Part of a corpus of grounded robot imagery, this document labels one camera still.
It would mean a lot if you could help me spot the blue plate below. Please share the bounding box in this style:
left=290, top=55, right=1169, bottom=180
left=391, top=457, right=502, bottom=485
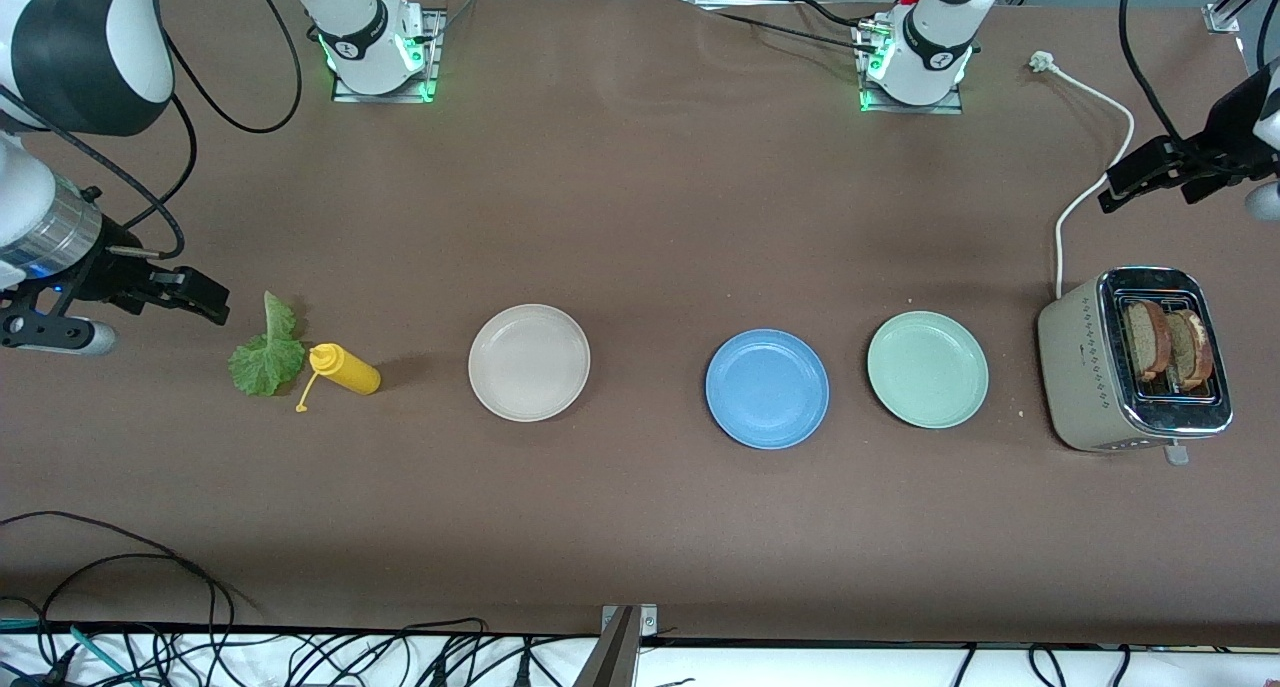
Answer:
left=705, top=328, right=830, bottom=450

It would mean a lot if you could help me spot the pale green plate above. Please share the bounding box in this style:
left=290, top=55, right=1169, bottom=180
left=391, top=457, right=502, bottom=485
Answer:
left=866, top=311, right=990, bottom=430

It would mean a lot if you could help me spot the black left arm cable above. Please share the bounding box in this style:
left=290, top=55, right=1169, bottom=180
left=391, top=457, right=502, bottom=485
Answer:
left=1119, top=0, right=1280, bottom=168

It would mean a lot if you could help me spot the beige metal toaster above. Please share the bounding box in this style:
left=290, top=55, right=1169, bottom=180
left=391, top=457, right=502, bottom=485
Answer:
left=1037, top=266, right=1234, bottom=466

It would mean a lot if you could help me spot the long black looped cable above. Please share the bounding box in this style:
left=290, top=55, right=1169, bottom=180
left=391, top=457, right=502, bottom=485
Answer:
left=0, top=511, right=239, bottom=668

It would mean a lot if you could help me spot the white toaster power cord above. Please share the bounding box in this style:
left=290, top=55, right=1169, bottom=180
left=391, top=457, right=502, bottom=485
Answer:
left=1029, top=51, right=1137, bottom=300

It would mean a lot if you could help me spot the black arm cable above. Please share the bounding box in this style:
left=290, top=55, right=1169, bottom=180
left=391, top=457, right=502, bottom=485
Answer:
left=0, top=0, right=304, bottom=260
left=1119, top=0, right=1280, bottom=168

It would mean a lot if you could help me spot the light brown bread slice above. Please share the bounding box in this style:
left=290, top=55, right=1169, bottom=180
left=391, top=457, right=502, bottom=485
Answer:
left=1122, top=298, right=1173, bottom=384

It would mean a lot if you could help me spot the white plate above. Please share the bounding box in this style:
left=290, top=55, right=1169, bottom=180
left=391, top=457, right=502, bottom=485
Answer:
left=468, top=304, right=592, bottom=423

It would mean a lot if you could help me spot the yellow squeeze bottle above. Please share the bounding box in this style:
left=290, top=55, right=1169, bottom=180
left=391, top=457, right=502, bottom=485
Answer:
left=295, top=343, right=382, bottom=413

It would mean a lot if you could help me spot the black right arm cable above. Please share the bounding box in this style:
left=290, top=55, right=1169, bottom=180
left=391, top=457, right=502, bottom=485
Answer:
left=0, top=0, right=304, bottom=260

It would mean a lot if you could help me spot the green lettuce leaf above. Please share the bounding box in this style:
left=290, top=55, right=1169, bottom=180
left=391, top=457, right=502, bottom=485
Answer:
left=228, top=290, right=308, bottom=398

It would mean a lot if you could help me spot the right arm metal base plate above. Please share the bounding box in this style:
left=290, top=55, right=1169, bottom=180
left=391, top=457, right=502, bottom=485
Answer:
left=332, top=9, right=442, bottom=104

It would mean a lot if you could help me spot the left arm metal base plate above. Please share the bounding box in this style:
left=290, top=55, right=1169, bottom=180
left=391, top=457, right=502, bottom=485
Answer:
left=858, top=22, right=966, bottom=116

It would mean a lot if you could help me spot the black base power cable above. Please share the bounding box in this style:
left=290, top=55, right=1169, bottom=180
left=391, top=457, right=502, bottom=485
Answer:
left=690, top=0, right=886, bottom=56

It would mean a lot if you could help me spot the teal cable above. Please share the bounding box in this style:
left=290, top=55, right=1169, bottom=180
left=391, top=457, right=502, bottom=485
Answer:
left=68, top=624, right=133, bottom=687

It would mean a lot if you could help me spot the dark crust bread slice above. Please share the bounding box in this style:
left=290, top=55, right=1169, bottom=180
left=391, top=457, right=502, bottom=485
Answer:
left=1165, top=309, right=1215, bottom=390

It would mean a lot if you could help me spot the slanted aluminium profile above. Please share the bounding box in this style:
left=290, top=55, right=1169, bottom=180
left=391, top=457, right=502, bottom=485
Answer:
left=1205, top=0, right=1280, bottom=36

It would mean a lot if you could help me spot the aluminium frame post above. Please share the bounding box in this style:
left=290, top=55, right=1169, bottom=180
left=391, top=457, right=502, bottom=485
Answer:
left=575, top=604, right=658, bottom=687

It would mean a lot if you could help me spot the white lower shelf board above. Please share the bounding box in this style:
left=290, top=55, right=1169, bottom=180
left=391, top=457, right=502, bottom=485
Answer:
left=0, top=627, right=1280, bottom=687

